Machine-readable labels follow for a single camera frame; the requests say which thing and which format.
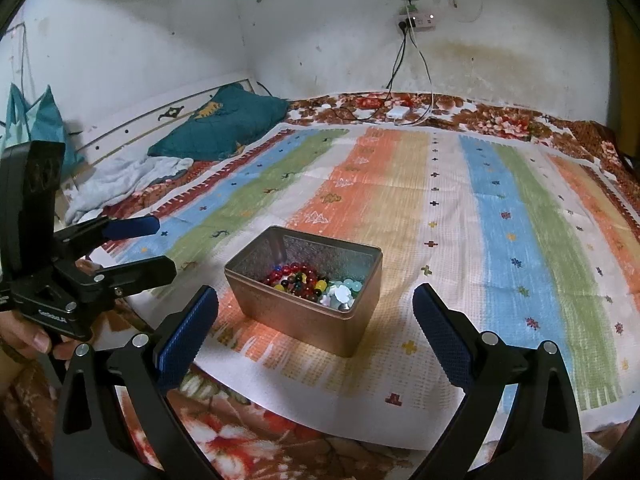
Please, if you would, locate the teal pillow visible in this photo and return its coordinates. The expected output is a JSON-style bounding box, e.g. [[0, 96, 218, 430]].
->
[[147, 84, 291, 162]]

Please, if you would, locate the striped printed mat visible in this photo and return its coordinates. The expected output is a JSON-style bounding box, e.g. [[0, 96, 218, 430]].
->
[[92, 122, 640, 448]]

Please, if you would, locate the brown yellow bead bracelet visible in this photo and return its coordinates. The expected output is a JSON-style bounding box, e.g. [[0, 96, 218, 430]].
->
[[262, 262, 331, 306]]

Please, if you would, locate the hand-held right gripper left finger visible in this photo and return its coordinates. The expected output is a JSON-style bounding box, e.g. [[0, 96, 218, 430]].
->
[[50, 285, 221, 480]]

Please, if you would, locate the white power strip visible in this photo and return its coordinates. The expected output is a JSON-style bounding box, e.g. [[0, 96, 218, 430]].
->
[[397, 12, 436, 30]]

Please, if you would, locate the light blue bead bracelet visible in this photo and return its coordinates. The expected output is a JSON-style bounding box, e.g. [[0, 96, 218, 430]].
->
[[327, 277, 363, 306]]

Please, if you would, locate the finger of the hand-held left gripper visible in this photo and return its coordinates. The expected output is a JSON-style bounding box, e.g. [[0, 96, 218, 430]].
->
[[92, 255, 178, 305], [55, 215, 161, 261]]

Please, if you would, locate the light grey cloth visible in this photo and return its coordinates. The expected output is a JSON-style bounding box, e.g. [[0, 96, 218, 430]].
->
[[64, 155, 193, 226]]

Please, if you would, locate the person's left hand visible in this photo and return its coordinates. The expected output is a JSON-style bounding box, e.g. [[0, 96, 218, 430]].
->
[[0, 307, 93, 398]]

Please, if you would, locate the teal hanging bag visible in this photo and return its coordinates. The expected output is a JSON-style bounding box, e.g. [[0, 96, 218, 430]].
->
[[0, 82, 86, 176]]

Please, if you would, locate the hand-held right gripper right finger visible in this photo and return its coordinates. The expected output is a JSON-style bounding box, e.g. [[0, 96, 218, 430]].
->
[[412, 282, 588, 480]]

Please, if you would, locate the metal tin box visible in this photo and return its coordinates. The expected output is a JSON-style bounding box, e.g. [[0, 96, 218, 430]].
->
[[223, 225, 383, 358]]

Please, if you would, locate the black cable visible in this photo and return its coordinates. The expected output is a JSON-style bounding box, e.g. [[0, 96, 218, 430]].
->
[[327, 30, 408, 123]]

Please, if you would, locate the white star bead bracelet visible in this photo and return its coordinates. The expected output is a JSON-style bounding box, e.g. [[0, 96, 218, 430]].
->
[[320, 285, 356, 311]]

